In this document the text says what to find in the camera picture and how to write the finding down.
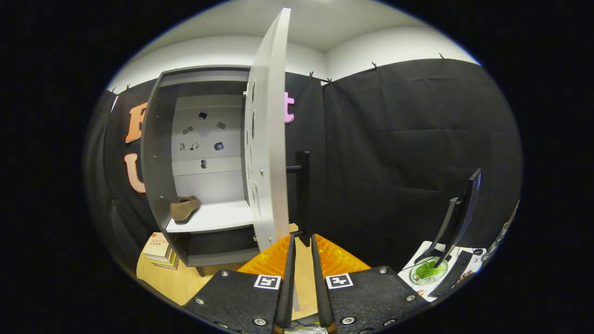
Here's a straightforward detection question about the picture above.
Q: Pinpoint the dark grey shoe cabinet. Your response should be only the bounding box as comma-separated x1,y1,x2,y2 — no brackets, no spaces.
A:
141,65,260,277

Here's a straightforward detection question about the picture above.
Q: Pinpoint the round dish with green content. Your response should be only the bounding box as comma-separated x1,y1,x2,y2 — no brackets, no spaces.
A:
409,257,449,285

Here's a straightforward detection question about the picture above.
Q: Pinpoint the brown fuzzy shoe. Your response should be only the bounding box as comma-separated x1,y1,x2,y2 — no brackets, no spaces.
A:
170,195,201,222

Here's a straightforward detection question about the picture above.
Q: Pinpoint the black computer monitor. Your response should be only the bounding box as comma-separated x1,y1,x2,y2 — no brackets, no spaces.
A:
414,168,482,269

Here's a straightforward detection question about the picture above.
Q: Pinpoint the beige book with red print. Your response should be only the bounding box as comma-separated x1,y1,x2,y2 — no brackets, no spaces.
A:
142,232,171,258

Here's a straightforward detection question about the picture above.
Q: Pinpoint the yellow edged book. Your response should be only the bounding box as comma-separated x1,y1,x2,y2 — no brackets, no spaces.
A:
148,250,179,270

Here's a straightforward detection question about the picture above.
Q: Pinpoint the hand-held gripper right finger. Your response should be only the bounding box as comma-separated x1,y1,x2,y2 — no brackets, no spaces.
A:
310,233,430,334

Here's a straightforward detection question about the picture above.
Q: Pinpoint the row of black cloth clips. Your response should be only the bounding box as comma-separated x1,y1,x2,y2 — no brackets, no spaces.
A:
113,52,448,91

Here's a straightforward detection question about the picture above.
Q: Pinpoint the black keyboard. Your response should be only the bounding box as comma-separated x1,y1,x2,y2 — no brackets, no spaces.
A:
428,250,473,298

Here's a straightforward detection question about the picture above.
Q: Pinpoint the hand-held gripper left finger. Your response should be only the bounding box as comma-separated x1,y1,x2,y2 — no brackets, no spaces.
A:
182,233,297,334

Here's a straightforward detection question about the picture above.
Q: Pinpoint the black backdrop cloth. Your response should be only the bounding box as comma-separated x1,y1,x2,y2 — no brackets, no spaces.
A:
84,58,523,279

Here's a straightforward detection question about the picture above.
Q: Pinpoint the beige shoe cabinet door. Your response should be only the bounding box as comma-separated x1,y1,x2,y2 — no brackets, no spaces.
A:
244,8,310,253

